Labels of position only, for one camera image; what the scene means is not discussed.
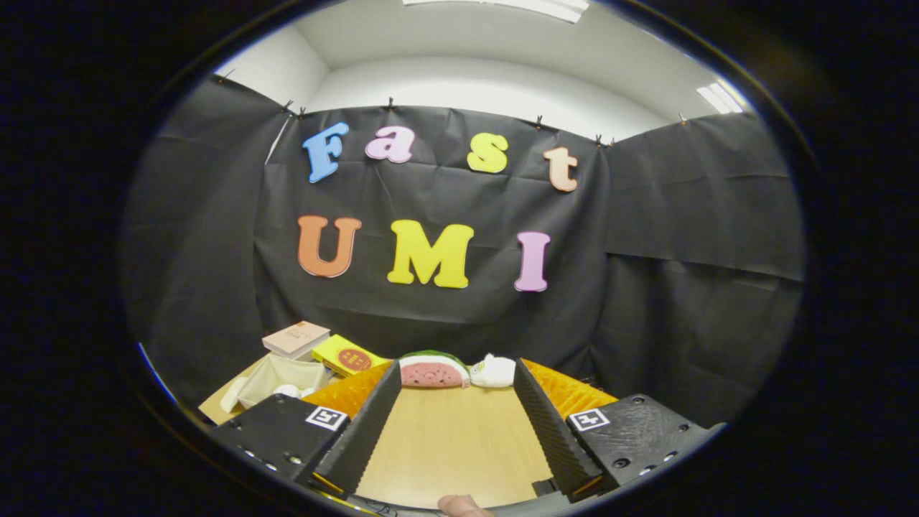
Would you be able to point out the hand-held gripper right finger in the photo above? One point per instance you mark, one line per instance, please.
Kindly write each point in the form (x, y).
(549, 431)

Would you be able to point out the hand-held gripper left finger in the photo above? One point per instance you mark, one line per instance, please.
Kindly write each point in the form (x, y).
(366, 424)

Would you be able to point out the cream fabric storage box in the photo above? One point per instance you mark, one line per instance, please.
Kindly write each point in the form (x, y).
(283, 372)

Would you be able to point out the yellow book with red circle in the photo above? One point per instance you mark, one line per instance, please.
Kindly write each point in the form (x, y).
(348, 357)

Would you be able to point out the small white plush toy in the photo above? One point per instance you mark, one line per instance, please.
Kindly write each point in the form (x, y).
(494, 371)

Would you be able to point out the watermelon slice plush toy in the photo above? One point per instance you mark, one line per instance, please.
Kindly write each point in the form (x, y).
(433, 372)

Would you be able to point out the beige book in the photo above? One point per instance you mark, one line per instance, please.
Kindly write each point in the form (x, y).
(296, 339)

